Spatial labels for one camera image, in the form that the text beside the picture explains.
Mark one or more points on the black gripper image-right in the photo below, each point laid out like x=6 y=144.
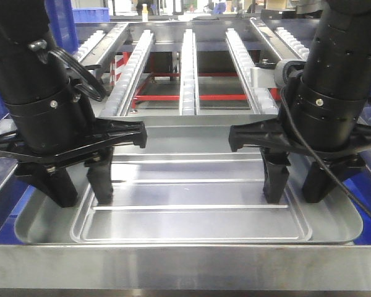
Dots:
x=275 y=144

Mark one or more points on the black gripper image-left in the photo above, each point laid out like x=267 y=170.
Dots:
x=95 y=147

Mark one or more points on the small silver ribbed tray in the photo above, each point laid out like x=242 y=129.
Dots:
x=189 y=199

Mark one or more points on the large grey metal tray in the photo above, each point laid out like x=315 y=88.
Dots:
x=327 y=216

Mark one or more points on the blue bin under trays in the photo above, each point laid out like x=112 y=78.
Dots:
x=368 y=198

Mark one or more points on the centre-right white roller track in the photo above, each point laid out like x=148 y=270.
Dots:
x=260 y=100

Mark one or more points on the front steel rack beam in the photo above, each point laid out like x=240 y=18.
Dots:
x=187 y=267

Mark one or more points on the centre-left white roller track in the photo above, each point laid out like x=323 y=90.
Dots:
x=120 y=99

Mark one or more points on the right white roller track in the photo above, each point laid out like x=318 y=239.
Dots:
x=298 y=48

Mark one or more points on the centre white roller track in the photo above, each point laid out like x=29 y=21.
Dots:
x=189 y=86

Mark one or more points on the blue bin upper left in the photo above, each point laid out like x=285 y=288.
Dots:
x=63 y=28

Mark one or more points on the orange capped bottle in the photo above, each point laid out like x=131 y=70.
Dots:
x=145 y=12

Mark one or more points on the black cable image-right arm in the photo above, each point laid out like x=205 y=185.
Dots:
x=339 y=169

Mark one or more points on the left steel divider rail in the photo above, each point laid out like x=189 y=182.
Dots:
x=108 y=46

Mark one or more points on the steel divider rail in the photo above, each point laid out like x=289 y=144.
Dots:
x=108 y=46
x=271 y=41

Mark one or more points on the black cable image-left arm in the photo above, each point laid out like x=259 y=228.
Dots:
x=89 y=85

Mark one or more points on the silver bracket on arm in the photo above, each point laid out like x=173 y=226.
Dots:
x=271 y=75

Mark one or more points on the red metal floor frame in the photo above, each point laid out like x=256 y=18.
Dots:
x=164 y=86

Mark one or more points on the right steel divider rail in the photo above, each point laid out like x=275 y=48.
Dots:
x=271 y=41

